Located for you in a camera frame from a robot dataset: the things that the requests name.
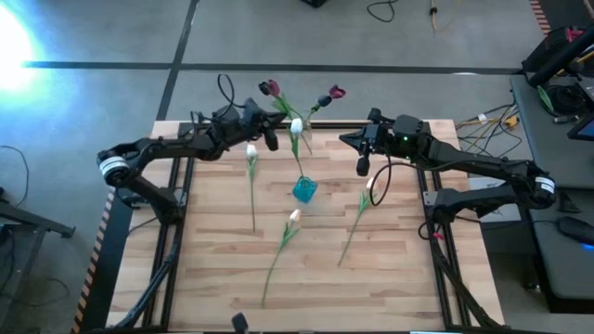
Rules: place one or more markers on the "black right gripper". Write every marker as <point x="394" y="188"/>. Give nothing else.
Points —
<point x="404" y="139"/>

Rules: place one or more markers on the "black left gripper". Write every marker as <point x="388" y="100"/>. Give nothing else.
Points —
<point x="232" y="127"/>

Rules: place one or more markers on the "white artificial tulip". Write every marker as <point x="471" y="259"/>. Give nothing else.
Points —
<point x="251" y="151"/>
<point x="296" y="125"/>

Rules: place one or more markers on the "peach artificial tulip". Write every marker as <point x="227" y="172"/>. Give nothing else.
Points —
<point x="364" y="201"/>

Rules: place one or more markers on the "blue patterned glass vase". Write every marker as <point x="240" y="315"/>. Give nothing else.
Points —
<point x="305" y="190"/>

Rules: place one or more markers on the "cream artificial tulip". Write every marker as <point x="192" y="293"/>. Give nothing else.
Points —
<point x="295" y="215"/>

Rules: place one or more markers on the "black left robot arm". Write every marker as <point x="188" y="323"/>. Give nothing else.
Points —
<point x="162" y="148"/>

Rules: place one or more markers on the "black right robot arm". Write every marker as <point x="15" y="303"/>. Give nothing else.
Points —
<point x="478" y="164"/>

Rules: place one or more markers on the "white box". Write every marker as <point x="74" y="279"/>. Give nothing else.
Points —
<point x="492" y="185"/>

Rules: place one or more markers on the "yellow plug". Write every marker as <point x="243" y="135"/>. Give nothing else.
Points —
<point x="511" y="121"/>

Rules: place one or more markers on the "grey desk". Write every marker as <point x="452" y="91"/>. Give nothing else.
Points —
<point x="557" y="269"/>
<point x="547" y="153"/>

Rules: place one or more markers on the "black hazard striped panel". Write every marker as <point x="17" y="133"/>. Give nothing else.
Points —
<point x="107" y="260"/>

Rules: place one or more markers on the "black equipment stand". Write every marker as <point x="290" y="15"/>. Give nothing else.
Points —
<point x="557" y="55"/>

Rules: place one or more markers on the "black tablet screen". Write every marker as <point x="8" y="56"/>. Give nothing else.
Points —
<point x="584" y="130"/>

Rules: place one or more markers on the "black computer mouse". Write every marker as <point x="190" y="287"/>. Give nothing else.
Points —
<point x="575" y="228"/>

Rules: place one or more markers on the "grey metal stand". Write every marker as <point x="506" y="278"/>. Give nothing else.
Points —
<point x="42" y="226"/>

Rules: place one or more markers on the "black aluminium table frame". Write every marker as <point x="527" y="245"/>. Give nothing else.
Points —
<point x="325" y="124"/>

